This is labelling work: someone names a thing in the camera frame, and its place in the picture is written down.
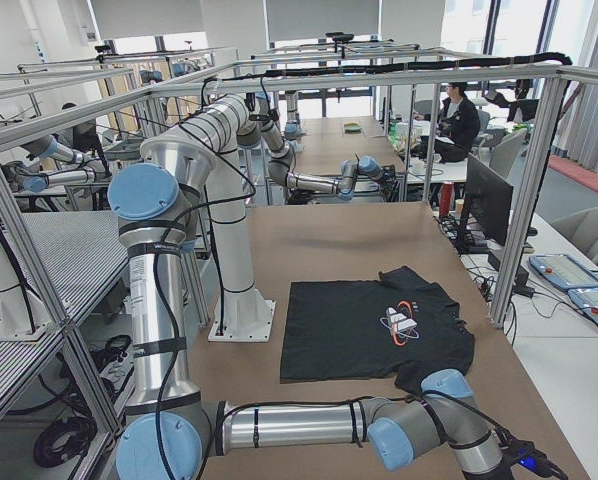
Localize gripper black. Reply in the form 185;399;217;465
500;437;569;480

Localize black t-shirt with logo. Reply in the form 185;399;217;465
280;267;475;393

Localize teach pendant far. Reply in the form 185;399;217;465
528;254;598;291

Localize black computer monitor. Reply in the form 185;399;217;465
454;156;513;254

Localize red bottle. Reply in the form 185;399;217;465
438;182;454;218

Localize seated person black jacket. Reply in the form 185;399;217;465
434;82;480;163

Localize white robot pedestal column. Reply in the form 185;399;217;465
206;142;275;342

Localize aluminium frame post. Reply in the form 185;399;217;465
490;77;568;329

